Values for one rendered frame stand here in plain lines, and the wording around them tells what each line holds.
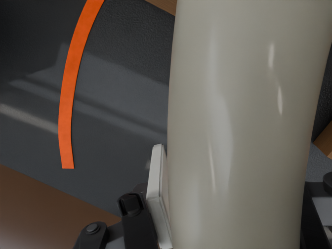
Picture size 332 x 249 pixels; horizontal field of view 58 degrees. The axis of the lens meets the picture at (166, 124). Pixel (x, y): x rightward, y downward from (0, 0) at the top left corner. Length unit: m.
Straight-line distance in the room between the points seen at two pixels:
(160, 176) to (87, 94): 0.92
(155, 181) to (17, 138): 1.09
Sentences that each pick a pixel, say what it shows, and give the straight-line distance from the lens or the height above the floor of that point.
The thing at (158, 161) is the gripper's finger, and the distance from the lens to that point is 0.18.
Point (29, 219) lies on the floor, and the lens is 1.41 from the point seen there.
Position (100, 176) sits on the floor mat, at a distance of 1.17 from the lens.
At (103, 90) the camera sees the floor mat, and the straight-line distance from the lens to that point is 1.05.
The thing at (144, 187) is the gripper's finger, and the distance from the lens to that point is 0.17.
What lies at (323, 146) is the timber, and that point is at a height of 0.08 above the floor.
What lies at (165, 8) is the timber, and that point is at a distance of 0.87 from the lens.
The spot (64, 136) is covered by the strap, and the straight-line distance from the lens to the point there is 1.14.
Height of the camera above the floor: 1.00
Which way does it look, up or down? 70 degrees down
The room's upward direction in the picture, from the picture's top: 169 degrees counter-clockwise
